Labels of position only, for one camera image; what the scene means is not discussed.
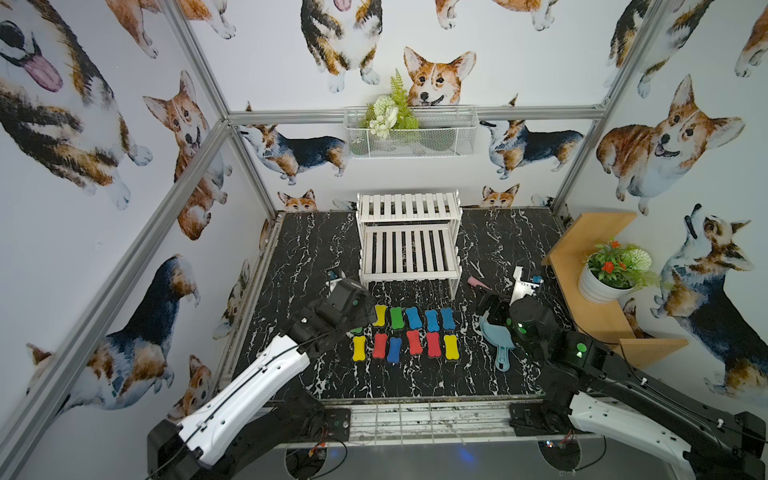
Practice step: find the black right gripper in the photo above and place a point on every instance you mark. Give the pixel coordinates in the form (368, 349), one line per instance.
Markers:
(495, 308)

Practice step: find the yellow eraser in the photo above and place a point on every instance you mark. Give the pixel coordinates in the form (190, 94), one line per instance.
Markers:
(451, 347)
(359, 348)

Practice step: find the light blue eraser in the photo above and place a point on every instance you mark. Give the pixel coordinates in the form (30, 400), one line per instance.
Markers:
(413, 317)
(432, 321)
(448, 322)

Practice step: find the red eraser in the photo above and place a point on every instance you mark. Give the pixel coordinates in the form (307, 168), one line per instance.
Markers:
(433, 344)
(414, 342)
(380, 346)

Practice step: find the blue eraser shelf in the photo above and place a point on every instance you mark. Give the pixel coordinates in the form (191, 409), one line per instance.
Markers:
(394, 350)

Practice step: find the yellow eraser shelf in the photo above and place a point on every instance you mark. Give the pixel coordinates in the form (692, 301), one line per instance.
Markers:
(380, 311)

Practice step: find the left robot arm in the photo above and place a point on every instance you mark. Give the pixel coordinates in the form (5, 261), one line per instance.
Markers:
(228, 432)

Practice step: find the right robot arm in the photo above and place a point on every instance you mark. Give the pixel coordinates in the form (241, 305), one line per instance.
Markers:
(590, 388)

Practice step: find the white wooden two-tier shelf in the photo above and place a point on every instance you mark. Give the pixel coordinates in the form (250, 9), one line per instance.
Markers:
(410, 237)

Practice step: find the teal dustpan with brush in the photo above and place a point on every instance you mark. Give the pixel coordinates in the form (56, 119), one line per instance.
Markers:
(500, 338)

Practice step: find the wooden corner stand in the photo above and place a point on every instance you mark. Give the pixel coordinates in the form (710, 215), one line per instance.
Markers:
(594, 306)

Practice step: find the white pot red flowers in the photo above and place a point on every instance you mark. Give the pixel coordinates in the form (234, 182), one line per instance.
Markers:
(615, 269)

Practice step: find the artificial fern and white flowers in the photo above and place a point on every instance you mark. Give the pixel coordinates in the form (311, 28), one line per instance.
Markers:
(390, 113)

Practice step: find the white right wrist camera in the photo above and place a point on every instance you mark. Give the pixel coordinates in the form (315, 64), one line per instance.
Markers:
(527, 282)

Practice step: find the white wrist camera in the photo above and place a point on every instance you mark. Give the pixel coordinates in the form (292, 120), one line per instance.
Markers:
(333, 277)
(527, 282)

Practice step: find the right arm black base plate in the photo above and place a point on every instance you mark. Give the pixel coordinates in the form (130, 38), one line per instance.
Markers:
(539, 418)

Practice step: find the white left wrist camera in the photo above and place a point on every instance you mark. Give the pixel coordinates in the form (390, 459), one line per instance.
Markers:
(333, 277)

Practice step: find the white wire wall basket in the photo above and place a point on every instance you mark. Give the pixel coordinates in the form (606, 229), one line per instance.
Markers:
(434, 132)

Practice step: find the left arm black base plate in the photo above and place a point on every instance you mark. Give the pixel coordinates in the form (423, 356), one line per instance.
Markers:
(331, 424)

